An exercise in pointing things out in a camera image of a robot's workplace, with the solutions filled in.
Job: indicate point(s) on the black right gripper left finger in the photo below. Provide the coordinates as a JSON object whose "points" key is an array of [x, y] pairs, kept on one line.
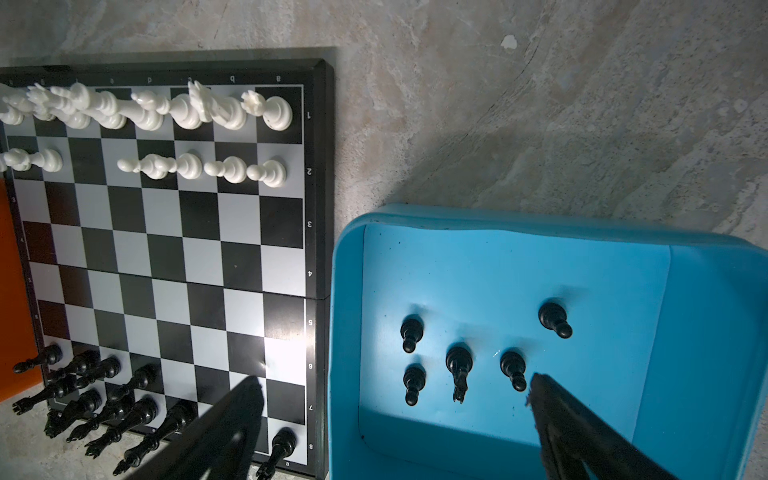
{"points": [[220, 444]]}

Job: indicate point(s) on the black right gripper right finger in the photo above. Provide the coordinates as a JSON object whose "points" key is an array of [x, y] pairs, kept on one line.
{"points": [[578, 444]]}

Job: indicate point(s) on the black chess king piece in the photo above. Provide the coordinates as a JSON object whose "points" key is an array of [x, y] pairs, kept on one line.
{"points": [[177, 419]]}

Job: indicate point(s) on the black chess rook piece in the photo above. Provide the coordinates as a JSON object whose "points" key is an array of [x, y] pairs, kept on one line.
{"points": [[283, 445], [54, 390]]}

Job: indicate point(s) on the black chess queen piece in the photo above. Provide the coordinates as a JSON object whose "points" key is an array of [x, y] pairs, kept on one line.
{"points": [[143, 412]]}

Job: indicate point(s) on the black chess pawn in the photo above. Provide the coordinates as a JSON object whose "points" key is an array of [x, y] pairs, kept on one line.
{"points": [[78, 366], [49, 355], [106, 369], [513, 366], [411, 331], [553, 317], [414, 380], [140, 379]]}

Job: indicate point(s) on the black chess bishop piece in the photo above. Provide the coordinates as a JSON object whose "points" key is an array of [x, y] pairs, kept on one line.
{"points": [[113, 410]]}

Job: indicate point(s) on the black chess knight piece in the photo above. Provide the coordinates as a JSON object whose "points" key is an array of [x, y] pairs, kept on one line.
{"points": [[58, 421], [459, 362]]}

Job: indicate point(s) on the black white chess board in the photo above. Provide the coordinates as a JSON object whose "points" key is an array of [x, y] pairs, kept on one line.
{"points": [[132, 250]]}

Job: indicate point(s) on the white chess pawn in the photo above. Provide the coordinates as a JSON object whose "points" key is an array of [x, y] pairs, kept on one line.
{"points": [[271, 173], [232, 169]]}

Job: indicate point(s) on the white chess knight piece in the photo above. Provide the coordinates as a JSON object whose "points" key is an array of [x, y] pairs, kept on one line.
{"points": [[223, 110]]}

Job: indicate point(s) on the white chess rook piece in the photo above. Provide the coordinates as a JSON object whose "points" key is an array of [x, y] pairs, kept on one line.
{"points": [[275, 111]]}

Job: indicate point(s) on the white chess king piece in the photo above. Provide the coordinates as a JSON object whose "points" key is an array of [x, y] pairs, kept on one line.
{"points": [[63, 99]]}

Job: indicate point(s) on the blue plastic tray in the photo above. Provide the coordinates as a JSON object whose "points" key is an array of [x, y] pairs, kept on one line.
{"points": [[669, 343]]}

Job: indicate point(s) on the orange plastic tray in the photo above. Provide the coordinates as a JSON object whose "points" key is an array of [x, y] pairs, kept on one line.
{"points": [[18, 342]]}

